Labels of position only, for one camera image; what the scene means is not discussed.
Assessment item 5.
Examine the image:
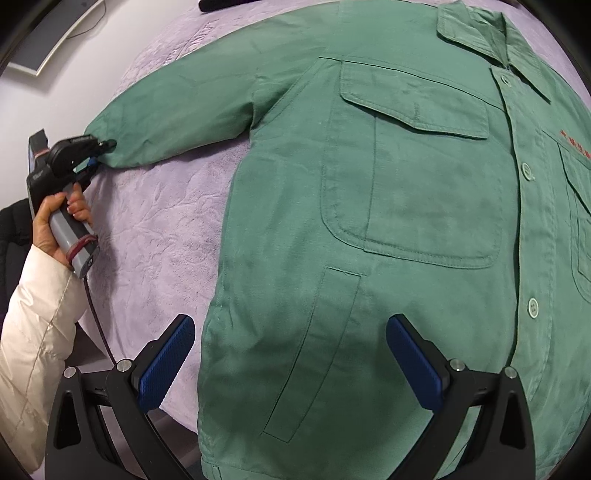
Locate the green button-up jacket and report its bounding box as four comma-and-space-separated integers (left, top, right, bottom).
88, 1, 590, 479

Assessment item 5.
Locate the wall-mounted dark monitor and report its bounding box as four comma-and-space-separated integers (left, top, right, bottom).
7, 1, 107, 77

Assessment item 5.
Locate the black garment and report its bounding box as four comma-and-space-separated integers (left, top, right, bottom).
198, 0, 256, 13

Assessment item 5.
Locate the person's left hand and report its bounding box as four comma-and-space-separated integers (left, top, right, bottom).
32, 183, 93, 268

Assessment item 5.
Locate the white puffer jacket sleeve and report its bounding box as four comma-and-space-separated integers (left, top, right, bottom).
1, 246, 87, 473

